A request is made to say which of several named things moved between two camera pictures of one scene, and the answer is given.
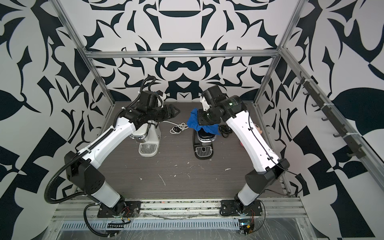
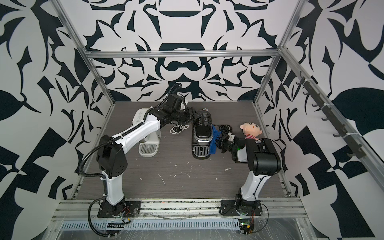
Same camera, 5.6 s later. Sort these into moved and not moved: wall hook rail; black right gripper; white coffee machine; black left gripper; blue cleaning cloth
Moved: black left gripper; black right gripper; blue cleaning cloth
Not moved: wall hook rail; white coffee machine
